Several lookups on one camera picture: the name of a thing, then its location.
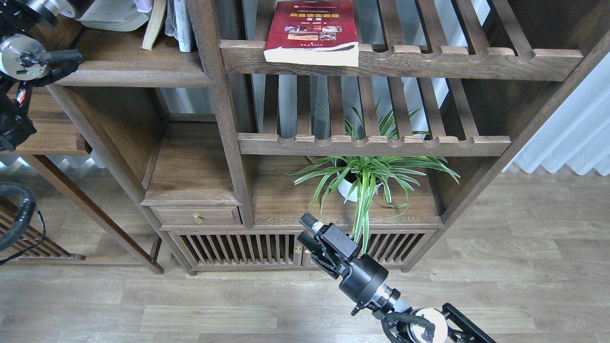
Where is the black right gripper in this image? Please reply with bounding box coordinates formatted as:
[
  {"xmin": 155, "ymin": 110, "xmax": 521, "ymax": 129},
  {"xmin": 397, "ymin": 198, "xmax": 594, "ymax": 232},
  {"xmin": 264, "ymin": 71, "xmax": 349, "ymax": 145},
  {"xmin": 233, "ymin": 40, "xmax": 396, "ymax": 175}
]
[{"xmin": 297, "ymin": 212, "xmax": 389, "ymax": 303}]

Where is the yellow green book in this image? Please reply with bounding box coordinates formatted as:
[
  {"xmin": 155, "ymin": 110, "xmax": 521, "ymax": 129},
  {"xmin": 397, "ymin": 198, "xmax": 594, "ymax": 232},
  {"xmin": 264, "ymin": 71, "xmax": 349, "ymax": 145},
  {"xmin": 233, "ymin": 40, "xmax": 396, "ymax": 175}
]
[{"xmin": 78, "ymin": 0, "xmax": 150, "ymax": 32}]

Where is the white lavender book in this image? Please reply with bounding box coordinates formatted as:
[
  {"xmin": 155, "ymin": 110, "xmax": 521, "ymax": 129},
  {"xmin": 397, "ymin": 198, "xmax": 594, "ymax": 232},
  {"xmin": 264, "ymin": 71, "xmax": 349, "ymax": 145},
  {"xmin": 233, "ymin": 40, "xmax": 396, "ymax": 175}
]
[{"xmin": 133, "ymin": 0, "xmax": 154, "ymax": 13}]

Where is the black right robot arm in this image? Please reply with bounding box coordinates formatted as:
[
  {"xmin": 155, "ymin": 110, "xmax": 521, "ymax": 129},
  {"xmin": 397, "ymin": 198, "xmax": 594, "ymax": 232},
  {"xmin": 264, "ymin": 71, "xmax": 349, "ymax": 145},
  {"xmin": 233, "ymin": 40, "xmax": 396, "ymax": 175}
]
[{"xmin": 298, "ymin": 213, "xmax": 493, "ymax": 343}]

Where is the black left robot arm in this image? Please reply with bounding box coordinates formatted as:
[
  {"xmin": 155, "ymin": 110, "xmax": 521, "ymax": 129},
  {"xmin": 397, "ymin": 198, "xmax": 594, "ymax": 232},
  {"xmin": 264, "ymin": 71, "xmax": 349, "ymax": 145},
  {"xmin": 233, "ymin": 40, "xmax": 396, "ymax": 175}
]
[{"xmin": 0, "ymin": 0, "xmax": 84, "ymax": 151}]

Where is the white plant pot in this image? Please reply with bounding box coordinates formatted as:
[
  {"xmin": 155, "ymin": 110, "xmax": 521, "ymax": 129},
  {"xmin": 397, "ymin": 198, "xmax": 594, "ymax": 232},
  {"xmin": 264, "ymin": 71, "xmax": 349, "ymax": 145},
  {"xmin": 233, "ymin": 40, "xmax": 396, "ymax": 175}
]
[{"xmin": 338, "ymin": 172, "xmax": 383, "ymax": 202}]

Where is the green spider plant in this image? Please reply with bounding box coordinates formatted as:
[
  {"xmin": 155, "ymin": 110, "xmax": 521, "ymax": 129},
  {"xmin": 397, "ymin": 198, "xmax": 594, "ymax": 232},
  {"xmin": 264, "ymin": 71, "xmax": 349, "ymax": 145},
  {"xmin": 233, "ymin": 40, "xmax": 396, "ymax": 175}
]
[{"xmin": 282, "ymin": 98, "xmax": 461, "ymax": 261}]

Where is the brass drawer knob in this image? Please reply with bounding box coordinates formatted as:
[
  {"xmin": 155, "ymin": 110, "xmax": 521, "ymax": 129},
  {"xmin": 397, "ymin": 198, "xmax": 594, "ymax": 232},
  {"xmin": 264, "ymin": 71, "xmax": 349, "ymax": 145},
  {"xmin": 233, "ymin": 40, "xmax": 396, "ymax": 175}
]
[{"xmin": 193, "ymin": 213, "xmax": 204, "ymax": 224}]

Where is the dark wooden bookshelf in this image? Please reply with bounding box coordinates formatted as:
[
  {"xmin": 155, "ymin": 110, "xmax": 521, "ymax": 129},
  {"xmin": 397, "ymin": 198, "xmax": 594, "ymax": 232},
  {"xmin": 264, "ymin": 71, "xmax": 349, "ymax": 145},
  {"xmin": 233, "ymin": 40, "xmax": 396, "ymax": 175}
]
[{"xmin": 32, "ymin": 0, "xmax": 609, "ymax": 273}]

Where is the red cover book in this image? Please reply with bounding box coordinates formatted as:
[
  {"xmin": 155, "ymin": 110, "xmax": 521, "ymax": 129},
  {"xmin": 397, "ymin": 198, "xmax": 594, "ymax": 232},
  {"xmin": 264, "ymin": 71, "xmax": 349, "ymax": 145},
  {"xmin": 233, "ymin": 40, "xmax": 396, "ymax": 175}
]
[{"xmin": 264, "ymin": 1, "xmax": 359, "ymax": 67}]

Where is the tan upright book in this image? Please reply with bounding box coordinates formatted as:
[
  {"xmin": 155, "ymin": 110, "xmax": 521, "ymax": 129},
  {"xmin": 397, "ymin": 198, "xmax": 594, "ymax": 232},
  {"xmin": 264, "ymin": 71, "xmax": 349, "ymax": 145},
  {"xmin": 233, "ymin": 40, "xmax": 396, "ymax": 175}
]
[{"xmin": 141, "ymin": 0, "xmax": 166, "ymax": 50}]

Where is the white curtain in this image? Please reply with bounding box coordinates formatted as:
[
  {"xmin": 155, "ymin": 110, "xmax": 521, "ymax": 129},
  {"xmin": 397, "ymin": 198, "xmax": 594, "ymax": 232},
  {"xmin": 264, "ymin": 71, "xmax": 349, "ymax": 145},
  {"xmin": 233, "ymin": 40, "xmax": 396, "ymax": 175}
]
[{"xmin": 503, "ymin": 54, "xmax": 610, "ymax": 176}]

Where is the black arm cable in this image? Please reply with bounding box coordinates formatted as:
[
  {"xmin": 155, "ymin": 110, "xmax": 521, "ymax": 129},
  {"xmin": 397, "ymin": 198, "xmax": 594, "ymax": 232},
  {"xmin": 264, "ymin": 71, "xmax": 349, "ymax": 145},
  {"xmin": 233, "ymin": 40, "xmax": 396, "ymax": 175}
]
[{"xmin": 0, "ymin": 182, "xmax": 47, "ymax": 265}]

